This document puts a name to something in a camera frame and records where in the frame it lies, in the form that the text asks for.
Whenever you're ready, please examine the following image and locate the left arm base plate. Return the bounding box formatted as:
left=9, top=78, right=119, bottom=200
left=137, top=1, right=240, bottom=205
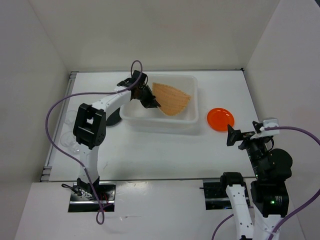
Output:
left=61, top=182, right=116, bottom=213

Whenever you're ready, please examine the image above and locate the orange round plate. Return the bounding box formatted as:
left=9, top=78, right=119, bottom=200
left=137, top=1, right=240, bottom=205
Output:
left=206, top=107, right=235, bottom=132

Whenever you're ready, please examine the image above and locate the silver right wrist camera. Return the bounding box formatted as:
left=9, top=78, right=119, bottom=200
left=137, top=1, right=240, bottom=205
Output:
left=251, top=118, right=280, bottom=140

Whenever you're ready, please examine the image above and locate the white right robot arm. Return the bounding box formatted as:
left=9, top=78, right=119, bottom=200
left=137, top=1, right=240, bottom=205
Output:
left=219, top=119, right=293, bottom=240

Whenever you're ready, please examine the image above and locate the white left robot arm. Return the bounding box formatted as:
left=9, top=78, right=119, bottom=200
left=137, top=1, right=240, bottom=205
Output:
left=73, top=70, right=160, bottom=200

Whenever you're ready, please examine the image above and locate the black round plate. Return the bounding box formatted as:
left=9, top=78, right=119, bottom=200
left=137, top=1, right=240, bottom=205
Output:
left=106, top=108, right=122, bottom=128

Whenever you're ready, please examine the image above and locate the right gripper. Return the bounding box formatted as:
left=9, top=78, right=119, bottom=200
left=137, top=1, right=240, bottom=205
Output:
left=226, top=122, right=269, bottom=178

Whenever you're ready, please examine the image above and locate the woven bamboo triangular basket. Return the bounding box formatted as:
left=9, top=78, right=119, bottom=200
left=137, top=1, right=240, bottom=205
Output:
left=152, top=82, right=192, bottom=117

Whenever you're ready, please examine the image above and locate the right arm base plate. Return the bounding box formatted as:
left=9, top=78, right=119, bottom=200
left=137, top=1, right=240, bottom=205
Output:
left=199, top=178, right=232, bottom=210

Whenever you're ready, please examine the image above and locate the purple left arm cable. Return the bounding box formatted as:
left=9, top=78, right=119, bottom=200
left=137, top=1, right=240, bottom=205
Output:
left=45, top=59, right=144, bottom=226

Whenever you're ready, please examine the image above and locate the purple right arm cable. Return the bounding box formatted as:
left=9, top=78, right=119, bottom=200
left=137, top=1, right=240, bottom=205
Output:
left=211, top=126, right=320, bottom=240

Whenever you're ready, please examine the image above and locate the translucent white plastic bin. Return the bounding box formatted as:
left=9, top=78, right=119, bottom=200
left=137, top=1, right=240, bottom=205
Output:
left=119, top=72, right=199, bottom=134

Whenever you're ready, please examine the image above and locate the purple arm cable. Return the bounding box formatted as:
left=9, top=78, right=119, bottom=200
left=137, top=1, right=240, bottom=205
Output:
left=45, top=59, right=144, bottom=226
left=211, top=126, right=320, bottom=240

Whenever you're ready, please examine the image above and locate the clear plastic cup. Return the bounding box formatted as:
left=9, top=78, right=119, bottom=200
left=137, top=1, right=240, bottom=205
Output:
left=64, top=110, right=78, bottom=126
left=60, top=131, right=80, bottom=154

